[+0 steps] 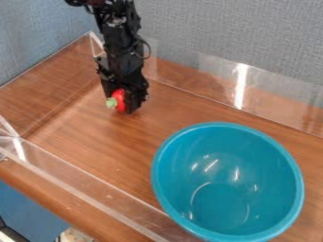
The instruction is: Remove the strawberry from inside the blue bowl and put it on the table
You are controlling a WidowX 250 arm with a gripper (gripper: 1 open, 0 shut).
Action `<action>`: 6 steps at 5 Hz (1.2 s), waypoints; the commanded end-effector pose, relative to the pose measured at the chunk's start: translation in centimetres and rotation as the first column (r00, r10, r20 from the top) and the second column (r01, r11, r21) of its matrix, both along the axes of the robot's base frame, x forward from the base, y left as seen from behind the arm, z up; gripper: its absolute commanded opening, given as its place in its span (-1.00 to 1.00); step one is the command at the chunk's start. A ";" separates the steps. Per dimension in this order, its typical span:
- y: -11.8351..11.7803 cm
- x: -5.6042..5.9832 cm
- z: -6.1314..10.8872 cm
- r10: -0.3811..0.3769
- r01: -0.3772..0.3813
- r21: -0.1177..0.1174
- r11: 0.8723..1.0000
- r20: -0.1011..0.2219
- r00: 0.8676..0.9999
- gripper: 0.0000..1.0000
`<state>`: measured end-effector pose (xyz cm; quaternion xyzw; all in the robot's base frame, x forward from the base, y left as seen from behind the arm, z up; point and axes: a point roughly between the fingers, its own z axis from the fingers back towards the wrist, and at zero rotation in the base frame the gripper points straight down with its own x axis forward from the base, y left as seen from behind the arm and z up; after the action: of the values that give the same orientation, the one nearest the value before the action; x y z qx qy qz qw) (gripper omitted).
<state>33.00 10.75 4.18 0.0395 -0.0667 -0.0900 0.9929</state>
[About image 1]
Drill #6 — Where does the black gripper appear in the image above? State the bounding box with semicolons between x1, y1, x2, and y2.
95;56;150;114

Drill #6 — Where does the red toy strawberry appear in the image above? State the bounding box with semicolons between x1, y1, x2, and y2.
106;89;127;112

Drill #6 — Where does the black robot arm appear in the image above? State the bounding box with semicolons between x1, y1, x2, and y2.
64;0;151;114

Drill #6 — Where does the blue plastic bowl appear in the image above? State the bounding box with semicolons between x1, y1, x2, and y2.
151;122;306;242

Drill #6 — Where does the clear acrylic left barrier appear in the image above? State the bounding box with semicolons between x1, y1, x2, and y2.
0;30;94;88

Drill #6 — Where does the clear acrylic barrier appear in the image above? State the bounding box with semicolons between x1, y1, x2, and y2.
0;139;199;242
0;30;94;88
88;31;323;138

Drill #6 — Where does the clear acrylic back barrier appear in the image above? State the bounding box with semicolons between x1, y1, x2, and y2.
88;31;323;138

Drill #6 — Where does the clear acrylic front barrier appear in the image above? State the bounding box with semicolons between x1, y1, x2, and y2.
0;139;199;242

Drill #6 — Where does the clear acrylic corner bracket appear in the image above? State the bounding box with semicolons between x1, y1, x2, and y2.
88;31;104;58

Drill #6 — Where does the clear acrylic left bracket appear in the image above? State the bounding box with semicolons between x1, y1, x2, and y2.
0;114;27;162

